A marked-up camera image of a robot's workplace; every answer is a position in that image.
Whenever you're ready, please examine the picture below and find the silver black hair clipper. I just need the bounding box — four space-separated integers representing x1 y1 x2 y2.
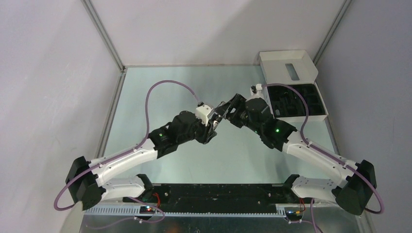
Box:
209 111 223 130

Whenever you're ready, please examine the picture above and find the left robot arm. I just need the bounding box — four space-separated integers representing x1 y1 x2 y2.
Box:
65 107 222 210

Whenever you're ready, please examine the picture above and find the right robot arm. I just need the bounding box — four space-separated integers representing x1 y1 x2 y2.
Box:
215 94 377 216

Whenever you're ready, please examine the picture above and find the white storage box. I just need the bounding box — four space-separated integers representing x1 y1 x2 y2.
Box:
258 50 328 123

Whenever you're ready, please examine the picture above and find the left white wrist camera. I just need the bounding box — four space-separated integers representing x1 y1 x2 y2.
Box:
194 102 214 126

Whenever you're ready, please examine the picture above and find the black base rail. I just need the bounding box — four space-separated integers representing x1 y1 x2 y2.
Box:
123 183 314 215

